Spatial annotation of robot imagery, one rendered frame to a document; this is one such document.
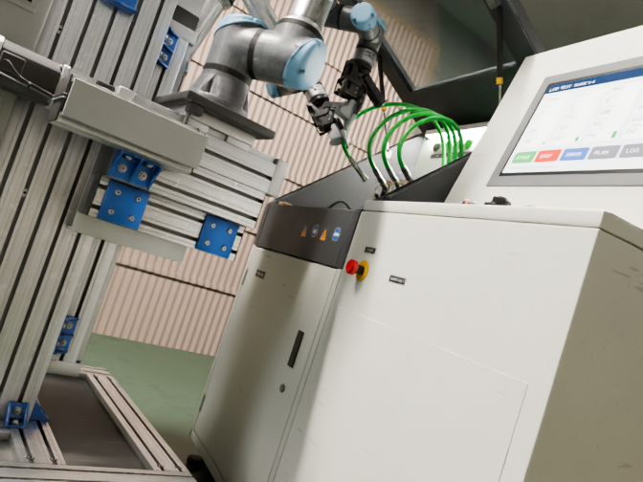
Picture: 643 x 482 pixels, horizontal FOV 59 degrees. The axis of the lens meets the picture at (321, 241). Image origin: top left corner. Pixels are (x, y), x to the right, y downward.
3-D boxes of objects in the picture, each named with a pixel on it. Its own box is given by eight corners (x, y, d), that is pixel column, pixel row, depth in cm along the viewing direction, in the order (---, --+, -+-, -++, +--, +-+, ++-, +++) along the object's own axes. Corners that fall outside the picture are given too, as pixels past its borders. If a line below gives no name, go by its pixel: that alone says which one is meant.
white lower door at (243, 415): (191, 427, 201) (253, 245, 205) (197, 428, 202) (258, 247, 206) (250, 526, 143) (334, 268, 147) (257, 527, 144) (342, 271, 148)
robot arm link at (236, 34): (216, 79, 140) (233, 30, 141) (264, 91, 137) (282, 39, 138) (193, 57, 129) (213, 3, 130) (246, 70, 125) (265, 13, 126)
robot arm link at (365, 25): (335, 20, 170) (343, 37, 181) (370, 27, 167) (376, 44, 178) (343, -5, 171) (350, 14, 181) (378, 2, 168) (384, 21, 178)
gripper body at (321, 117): (321, 138, 202) (307, 112, 205) (343, 128, 202) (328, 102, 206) (319, 127, 194) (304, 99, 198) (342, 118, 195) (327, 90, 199)
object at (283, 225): (255, 245, 204) (270, 203, 205) (267, 249, 206) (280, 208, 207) (334, 267, 148) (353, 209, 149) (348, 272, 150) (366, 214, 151)
